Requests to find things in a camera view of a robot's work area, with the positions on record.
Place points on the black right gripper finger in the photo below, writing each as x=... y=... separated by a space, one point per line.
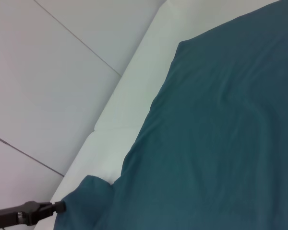
x=31 y=212

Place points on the teal blue shirt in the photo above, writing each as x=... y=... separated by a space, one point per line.
x=206 y=131

